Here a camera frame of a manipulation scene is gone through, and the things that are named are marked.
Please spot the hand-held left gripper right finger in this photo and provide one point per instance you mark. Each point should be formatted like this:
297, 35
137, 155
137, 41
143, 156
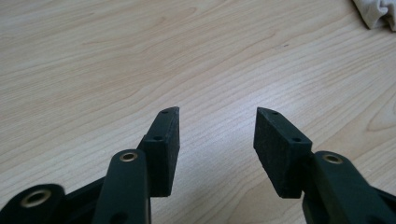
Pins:
280, 155

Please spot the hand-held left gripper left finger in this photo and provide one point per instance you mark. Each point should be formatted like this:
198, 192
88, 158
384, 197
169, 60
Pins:
163, 155

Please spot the white cloth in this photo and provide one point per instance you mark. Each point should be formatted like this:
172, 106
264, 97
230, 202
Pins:
375, 12

